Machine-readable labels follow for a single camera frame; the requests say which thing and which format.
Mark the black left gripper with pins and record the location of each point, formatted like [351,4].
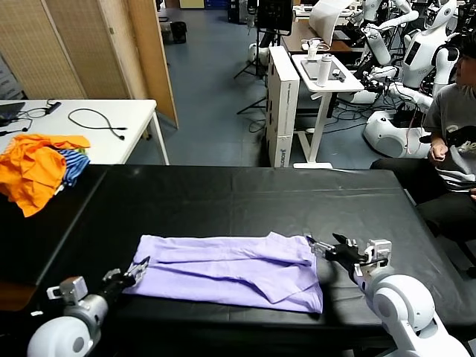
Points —
[117,286]

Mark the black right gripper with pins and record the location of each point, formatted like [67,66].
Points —
[351,256]

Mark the lavender t-shirt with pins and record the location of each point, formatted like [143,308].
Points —
[223,267]

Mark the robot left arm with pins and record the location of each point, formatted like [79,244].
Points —
[67,334]

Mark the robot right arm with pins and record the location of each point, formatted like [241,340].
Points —
[403,305]

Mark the person's right forearm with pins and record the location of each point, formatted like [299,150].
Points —
[438,139]

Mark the small white robot base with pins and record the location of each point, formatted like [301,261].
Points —
[258,54]

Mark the person's right hand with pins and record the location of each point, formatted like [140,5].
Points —
[438,153]

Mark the person's left hand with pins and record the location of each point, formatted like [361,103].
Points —
[473,195]

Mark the black side table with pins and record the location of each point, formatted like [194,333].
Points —
[29,245]

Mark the blue striped garment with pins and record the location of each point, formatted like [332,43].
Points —
[76,167]

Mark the black chair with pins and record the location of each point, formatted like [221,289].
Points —
[465,256]

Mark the orange garment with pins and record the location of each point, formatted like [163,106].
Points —
[29,171]

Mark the tall white cardboard box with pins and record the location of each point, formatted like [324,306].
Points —
[284,111]

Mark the white table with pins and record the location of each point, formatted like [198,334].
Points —
[122,119]

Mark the white standing desk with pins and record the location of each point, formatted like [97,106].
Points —
[346,83]

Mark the small black device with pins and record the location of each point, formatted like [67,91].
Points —
[338,74]

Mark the white bottle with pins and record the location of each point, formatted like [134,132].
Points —
[323,70]

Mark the grey tablet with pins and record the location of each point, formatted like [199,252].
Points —
[310,68]

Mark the seated person grey shirt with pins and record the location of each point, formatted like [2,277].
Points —
[453,111]

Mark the black power strip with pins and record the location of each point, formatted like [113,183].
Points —
[54,106]

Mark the white headset on stand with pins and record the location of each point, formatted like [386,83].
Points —
[312,48]

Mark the black laptop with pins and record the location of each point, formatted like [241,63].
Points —
[9,109]

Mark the black tripod stand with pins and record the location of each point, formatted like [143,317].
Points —
[257,56]

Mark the white humanoid robot black chest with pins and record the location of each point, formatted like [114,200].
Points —
[420,56]

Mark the brown wooden desk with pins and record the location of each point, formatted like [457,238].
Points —
[297,35]

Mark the white curved panel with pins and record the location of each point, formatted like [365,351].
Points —
[327,22]

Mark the white printed carton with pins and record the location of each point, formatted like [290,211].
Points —
[7,80]

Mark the wooden folding screen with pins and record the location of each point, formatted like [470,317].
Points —
[74,48]

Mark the black monitor panel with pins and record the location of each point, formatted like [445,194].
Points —
[275,15]

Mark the black trash bin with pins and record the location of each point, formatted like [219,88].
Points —
[179,33]

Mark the black storage rack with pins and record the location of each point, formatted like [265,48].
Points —
[238,11]

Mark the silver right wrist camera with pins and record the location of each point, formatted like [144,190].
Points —
[379,251]

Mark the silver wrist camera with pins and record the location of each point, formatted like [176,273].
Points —
[379,251]
[72,288]

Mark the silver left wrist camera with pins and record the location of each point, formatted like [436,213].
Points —
[72,288]

